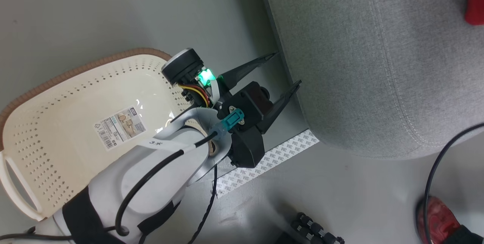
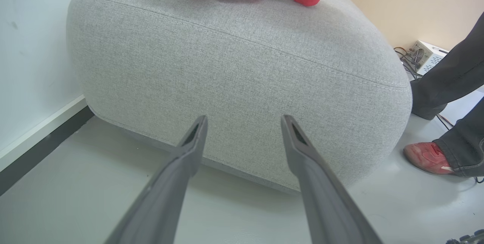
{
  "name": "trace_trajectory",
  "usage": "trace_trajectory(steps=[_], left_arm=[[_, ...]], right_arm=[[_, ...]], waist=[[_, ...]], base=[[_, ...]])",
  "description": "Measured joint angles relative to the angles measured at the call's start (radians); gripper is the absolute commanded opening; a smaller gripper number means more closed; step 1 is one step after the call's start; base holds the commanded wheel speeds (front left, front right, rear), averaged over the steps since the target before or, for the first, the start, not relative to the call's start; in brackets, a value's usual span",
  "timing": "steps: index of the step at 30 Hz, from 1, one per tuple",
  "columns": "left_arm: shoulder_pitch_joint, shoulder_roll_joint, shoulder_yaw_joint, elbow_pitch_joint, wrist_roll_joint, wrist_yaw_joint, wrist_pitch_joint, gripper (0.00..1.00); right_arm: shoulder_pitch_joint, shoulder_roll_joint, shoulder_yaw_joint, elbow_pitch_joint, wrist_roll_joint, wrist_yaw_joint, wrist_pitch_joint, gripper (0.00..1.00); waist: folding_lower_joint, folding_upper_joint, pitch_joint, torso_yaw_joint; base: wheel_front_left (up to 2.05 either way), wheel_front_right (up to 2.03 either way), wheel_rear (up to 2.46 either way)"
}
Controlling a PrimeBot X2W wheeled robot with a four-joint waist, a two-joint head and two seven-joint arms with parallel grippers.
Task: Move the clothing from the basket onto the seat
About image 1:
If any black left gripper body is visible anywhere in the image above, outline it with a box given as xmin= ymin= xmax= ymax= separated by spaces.
xmin=161 ymin=48 xmax=265 ymax=168

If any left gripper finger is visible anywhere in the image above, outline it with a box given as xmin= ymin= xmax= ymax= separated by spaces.
xmin=257 ymin=80 xmax=302 ymax=135
xmin=219 ymin=52 xmax=279 ymax=94

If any cream perforated laundry basket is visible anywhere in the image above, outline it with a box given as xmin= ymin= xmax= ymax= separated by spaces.
xmin=0 ymin=47 xmax=212 ymax=222

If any white printed tape strip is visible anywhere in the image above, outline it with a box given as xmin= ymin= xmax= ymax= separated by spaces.
xmin=213 ymin=129 xmax=320 ymax=199

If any white label tape band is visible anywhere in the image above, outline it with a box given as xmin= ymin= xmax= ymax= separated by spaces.
xmin=138 ymin=138 xmax=195 ymax=154

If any white product label sticker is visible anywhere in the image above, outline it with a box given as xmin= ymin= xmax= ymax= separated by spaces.
xmin=94 ymin=107 xmax=147 ymax=150

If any grey fabric sofa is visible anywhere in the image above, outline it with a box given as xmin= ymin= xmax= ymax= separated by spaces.
xmin=255 ymin=0 xmax=484 ymax=160

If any red patterned shoe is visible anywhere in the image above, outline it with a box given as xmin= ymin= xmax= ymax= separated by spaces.
xmin=415 ymin=196 xmax=461 ymax=244

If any black trouser leg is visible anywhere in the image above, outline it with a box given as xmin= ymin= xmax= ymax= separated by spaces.
xmin=448 ymin=224 xmax=484 ymax=244

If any yellow red wire bundle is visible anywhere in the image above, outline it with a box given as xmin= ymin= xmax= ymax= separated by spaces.
xmin=178 ymin=83 xmax=211 ymax=107

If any teal left camera connector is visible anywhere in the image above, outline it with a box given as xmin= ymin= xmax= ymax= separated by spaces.
xmin=220 ymin=109 xmax=245 ymax=132

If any black braided cable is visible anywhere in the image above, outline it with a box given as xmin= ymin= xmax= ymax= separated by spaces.
xmin=187 ymin=165 xmax=219 ymax=244

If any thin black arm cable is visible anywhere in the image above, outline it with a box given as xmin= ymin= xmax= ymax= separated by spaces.
xmin=115 ymin=131 xmax=220 ymax=237

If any long curved black cable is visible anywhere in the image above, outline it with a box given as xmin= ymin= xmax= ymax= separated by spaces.
xmin=423 ymin=123 xmax=484 ymax=244

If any thin black loose cable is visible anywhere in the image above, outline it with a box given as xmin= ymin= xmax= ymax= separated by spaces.
xmin=0 ymin=226 xmax=72 ymax=244

